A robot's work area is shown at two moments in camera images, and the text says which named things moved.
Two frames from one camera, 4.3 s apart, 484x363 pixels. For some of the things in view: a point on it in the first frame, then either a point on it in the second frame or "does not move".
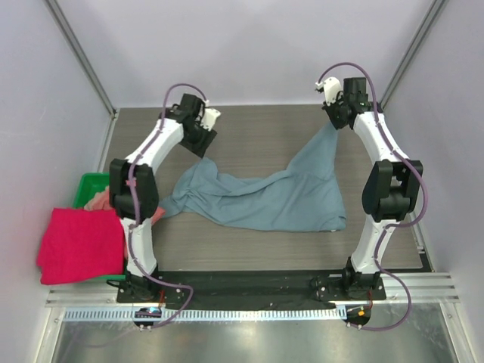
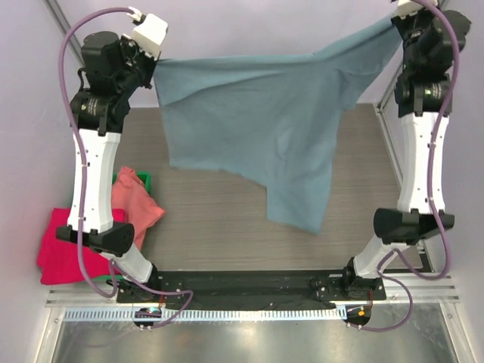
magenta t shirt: (79, 245) does not move
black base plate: (248, 287) does not move
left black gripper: (200, 149) to (128, 46)
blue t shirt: (307, 196) to (270, 119)
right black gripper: (338, 116) to (401, 24)
